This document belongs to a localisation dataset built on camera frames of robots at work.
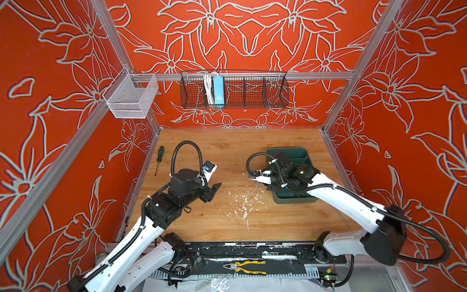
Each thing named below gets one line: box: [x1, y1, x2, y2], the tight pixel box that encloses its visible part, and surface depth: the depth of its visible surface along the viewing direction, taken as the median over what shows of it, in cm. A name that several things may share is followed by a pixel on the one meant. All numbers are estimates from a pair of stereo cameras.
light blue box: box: [212, 75, 225, 106], surface depth 91 cm
